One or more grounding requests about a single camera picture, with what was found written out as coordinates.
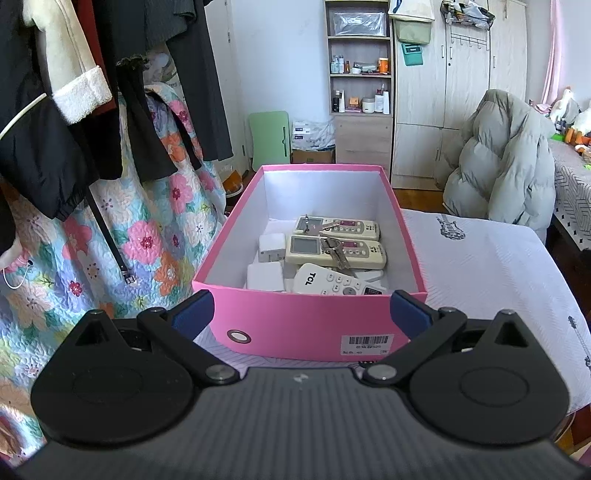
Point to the cream remote pink panel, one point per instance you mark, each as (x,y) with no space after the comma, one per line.
(362,255)

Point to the white power adapter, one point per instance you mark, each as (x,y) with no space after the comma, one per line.
(272,247)

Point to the white table cloth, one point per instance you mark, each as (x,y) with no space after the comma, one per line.
(482,267)

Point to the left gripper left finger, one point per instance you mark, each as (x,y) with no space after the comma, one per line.
(174,331)

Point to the pink storage box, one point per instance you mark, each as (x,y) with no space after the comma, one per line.
(308,327)

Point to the white door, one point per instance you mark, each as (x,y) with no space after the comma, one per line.
(218,17)

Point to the white square adapter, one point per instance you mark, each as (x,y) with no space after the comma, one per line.
(266,276)

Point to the light wood wardrobe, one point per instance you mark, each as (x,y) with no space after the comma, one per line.
(471,47)

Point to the yellow TCL remote control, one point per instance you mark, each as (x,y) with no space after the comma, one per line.
(312,279)

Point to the grey puffer jacket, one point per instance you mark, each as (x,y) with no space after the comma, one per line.
(499,165)

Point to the dark grey hanging garment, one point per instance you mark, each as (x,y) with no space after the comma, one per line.
(127,31)

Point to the cream fleece-cuff coat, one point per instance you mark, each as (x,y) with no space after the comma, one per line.
(76,83)

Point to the white tote bag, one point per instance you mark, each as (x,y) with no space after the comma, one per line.
(412,10)

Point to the teal hanging pouch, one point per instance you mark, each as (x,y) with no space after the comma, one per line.
(412,54)

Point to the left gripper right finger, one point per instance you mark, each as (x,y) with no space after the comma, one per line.
(428,330)

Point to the red hanging garment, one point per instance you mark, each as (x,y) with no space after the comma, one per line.
(85,14)

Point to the wooden shelf cabinet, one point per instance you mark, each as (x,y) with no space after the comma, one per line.
(361,78)

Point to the navy jacket white piping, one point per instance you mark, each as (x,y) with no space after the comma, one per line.
(48,161)

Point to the cardboard box on floor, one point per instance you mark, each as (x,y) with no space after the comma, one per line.
(325,156)

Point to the white fan remote control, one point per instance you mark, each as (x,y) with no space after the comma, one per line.
(369,275)

